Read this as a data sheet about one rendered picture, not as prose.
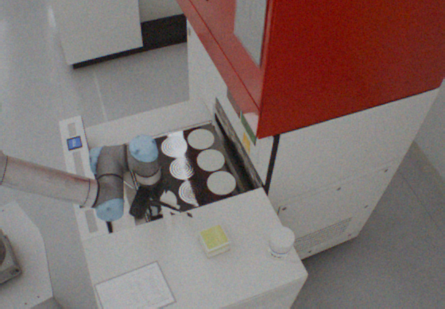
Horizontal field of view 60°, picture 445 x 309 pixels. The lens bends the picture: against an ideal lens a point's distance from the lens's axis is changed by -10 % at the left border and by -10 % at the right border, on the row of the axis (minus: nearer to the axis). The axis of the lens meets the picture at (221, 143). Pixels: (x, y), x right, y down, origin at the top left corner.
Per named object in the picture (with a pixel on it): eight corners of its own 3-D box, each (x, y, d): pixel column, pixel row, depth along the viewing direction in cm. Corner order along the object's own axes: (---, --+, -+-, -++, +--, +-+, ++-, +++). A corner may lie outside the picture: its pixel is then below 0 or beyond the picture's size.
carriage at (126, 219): (115, 158, 162) (114, 154, 160) (139, 238, 141) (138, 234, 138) (96, 164, 160) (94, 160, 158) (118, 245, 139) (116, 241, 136)
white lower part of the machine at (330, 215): (292, 140, 282) (314, 43, 219) (354, 243, 234) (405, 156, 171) (191, 171, 264) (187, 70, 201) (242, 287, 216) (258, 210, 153)
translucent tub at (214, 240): (219, 232, 131) (220, 222, 125) (230, 252, 126) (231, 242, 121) (197, 241, 128) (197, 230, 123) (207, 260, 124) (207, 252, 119)
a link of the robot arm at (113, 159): (87, 175, 109) (127, 171, 110) (88, 141, 116) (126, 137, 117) (93, 190, 115) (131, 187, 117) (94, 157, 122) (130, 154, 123)
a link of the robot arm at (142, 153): (125, 133, 116) (156, 130, 117) (131, 157, 124) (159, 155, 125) (125, 156, 111) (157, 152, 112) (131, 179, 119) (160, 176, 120)
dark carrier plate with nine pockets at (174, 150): (210, 124, 169) (210, 122, 169) (245, 192, 149) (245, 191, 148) (126, 146, 160) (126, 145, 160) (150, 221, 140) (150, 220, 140)
